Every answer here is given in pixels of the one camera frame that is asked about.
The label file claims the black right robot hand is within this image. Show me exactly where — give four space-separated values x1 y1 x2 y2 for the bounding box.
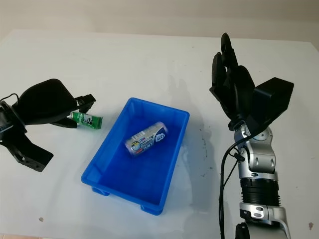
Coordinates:
209 32 256 122

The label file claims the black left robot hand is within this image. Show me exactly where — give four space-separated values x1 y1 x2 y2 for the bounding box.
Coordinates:
12 79 97 129

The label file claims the small green carton box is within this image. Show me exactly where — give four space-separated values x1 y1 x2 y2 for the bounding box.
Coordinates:
70 111 104 130

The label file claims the purple capped plastic bottle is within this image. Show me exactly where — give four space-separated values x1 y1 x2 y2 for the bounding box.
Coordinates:
124 121 169 157

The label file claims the blue plastic tray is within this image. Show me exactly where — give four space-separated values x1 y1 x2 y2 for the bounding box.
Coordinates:
80 97 190 216

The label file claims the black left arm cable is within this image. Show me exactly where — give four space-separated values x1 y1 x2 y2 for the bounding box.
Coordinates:
0 93 21 103

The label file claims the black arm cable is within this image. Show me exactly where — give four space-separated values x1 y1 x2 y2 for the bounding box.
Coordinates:
217 139 250 239
0 93 21 103

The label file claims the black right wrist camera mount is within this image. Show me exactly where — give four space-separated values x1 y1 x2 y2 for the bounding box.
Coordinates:
233 77 295 140

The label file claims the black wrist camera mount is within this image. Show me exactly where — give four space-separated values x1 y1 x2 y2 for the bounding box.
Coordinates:
233 77 295 140
0 123 54 173

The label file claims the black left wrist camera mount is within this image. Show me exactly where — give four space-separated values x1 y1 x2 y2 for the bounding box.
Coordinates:
0 123 54 173

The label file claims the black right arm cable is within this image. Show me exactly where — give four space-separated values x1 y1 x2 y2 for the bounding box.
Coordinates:
217 139 250 239

